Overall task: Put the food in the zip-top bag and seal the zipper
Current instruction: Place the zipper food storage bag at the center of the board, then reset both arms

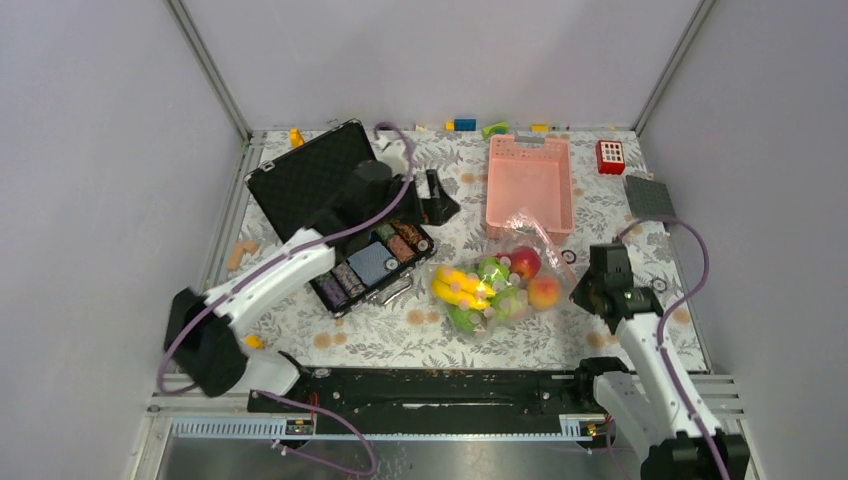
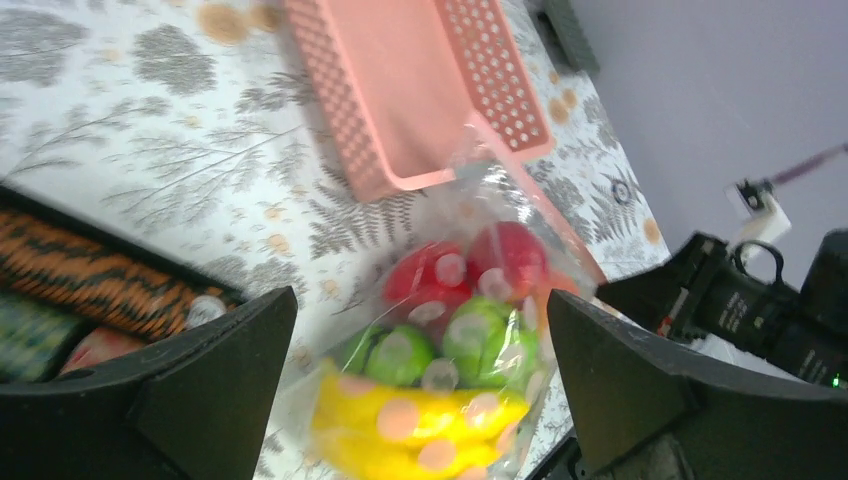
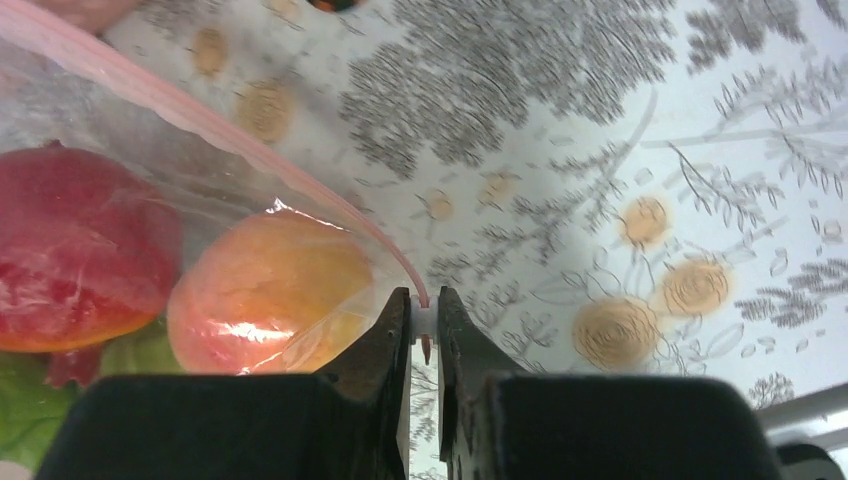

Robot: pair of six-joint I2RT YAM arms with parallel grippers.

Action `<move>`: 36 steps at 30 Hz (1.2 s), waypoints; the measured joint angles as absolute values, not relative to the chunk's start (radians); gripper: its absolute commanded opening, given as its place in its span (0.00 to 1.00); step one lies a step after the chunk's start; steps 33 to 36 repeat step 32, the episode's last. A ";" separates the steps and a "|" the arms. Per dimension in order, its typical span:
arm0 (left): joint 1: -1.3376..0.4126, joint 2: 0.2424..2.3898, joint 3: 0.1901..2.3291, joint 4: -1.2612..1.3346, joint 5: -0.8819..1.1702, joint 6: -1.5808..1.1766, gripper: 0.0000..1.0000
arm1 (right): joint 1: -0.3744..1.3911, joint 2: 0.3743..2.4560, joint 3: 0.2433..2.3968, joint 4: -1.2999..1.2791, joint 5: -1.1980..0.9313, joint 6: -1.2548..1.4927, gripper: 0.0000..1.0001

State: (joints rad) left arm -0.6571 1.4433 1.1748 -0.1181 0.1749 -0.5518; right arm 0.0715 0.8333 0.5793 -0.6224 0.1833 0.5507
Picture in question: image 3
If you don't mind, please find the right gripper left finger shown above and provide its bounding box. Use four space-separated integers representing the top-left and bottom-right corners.
36 288 411 479

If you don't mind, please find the pink plastic basket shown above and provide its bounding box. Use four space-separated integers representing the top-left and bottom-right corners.
32 0 142 35

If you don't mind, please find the orange toy peach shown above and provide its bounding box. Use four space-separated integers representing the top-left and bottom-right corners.
166 211 374 375

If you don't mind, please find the red toy apple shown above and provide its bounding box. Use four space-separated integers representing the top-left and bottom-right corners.
1 143 183 353

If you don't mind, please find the clear zip top bag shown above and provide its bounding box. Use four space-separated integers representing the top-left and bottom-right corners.
1 1 423 479

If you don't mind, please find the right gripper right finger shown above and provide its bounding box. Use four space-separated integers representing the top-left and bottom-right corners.
437 287 782 479

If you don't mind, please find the light green toy cabbage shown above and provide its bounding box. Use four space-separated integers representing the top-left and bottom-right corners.
1 317 183 471

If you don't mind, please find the floral tablecloth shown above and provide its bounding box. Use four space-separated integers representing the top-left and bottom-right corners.
104 1 847 479

